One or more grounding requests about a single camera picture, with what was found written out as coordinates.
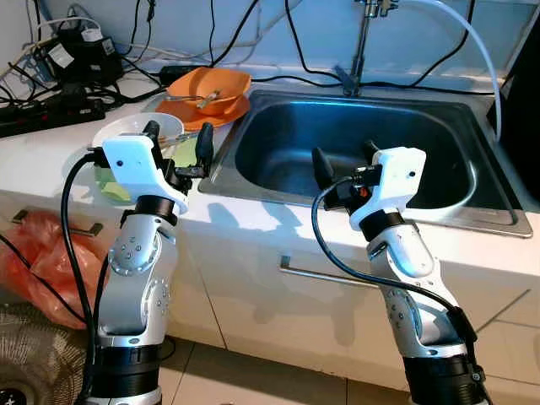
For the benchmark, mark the white bowl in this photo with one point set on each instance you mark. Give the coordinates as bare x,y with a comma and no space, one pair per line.
126,126

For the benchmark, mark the green plate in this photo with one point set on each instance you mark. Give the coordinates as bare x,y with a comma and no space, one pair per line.
110,184

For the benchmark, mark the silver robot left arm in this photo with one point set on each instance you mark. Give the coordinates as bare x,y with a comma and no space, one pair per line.
135,278

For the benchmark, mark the white kitchen cabinet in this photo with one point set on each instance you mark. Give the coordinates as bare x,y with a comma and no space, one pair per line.
253,321

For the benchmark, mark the stainless steel sink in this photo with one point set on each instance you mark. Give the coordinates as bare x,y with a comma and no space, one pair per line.
380,126

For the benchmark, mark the orange plate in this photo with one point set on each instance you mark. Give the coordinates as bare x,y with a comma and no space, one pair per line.
181,112

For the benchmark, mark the silver fork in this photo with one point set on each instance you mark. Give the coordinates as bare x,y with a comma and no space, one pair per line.
181,98

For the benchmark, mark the small black power adapter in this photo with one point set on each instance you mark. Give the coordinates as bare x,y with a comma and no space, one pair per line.
175,74

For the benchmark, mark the orange bowl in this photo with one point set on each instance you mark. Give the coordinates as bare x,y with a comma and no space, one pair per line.
221,83

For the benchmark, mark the large black power adapter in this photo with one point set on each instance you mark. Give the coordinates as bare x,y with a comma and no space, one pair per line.
84,57

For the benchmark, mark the black power strip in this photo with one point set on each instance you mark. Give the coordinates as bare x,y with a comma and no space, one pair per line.
51,116

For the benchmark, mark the white plug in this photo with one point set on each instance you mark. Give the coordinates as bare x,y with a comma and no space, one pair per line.
91,35

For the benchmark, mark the red plastic bag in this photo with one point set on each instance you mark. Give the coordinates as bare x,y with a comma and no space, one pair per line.
34,261

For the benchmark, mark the black floor fan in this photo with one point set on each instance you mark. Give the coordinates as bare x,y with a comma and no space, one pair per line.
42,346

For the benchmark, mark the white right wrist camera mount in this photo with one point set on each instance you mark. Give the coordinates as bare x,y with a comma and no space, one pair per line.
396,177

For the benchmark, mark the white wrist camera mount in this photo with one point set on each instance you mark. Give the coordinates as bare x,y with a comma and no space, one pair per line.
135,164
396,177

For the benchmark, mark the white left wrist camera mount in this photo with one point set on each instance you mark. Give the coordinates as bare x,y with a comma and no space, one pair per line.
135,164

